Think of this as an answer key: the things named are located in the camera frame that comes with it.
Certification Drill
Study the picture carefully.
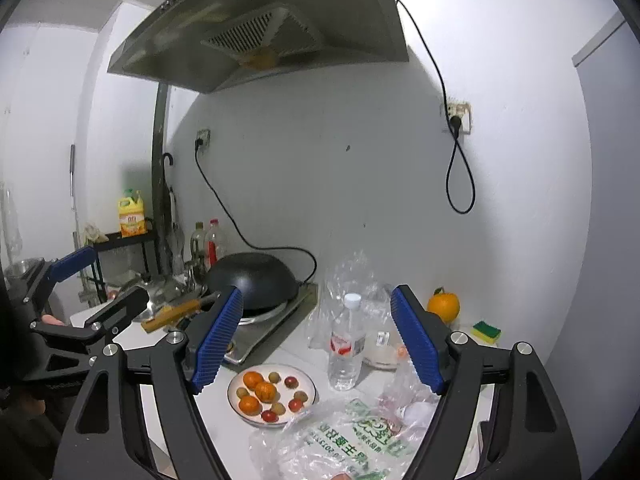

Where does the orange mandarin with dark spot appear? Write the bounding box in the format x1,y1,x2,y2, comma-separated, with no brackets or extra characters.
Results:
242,370,264,391

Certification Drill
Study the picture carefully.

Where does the small orange mandarin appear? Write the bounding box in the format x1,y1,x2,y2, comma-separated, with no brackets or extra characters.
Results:
238,394,262,417

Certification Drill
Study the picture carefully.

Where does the large orange mandarin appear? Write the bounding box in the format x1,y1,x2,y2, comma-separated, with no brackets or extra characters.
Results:
254,382,278,404

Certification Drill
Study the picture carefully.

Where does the red tomato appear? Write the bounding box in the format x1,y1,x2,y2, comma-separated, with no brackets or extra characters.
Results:
260,410,279,424
288,398,304,413
284,376,298,389

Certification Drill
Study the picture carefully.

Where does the orange on back bowl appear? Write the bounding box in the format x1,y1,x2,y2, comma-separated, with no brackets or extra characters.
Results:
426,287,460,324

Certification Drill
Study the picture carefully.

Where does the silver induction cooker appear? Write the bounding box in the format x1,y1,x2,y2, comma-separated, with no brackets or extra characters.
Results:
224,283,319,366

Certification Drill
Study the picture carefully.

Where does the white bowl in plastic bag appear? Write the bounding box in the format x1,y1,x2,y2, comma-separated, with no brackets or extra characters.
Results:
306,252,401,370

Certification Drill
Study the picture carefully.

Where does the yellow green sponge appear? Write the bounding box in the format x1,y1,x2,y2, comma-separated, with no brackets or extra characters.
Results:
471,321,502,347

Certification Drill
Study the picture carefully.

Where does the crumpled clear plastic bag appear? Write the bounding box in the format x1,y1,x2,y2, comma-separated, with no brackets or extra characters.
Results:
378,353,440,432

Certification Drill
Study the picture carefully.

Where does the white plate black rim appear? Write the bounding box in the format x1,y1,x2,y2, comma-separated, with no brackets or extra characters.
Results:
227,363,318,428

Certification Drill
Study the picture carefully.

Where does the clear plastic water bottle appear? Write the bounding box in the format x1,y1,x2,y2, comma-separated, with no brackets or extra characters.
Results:
328,292,366,391

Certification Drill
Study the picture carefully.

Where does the yellow oil bottle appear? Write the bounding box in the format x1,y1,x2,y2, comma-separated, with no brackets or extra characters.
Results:
117,188,146,237

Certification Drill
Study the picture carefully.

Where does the black metal rack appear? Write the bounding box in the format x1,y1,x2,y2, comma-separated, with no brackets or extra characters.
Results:
73,230,160,307

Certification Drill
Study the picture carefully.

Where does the black wok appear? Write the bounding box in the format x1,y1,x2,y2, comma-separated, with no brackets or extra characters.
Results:
141,251,303,334

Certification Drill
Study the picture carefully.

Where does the red cap sauce bottle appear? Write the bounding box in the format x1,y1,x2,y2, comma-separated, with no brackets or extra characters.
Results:
205,219,226,269

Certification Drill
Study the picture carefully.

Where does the printed plastic bag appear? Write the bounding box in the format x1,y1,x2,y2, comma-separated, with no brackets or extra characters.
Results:
250,396,437,479

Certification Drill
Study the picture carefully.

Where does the steel range hood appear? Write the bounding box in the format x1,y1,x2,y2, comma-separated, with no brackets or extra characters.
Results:
107,0,408,93

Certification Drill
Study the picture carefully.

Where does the black power cable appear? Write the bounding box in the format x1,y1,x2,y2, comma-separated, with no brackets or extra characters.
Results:
193,136,319,286

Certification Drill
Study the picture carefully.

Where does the hanging black cable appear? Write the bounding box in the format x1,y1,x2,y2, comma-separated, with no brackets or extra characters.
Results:
395,0,478,216

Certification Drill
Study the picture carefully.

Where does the white wall socket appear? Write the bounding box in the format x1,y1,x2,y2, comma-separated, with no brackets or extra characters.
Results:
442,101,473,134

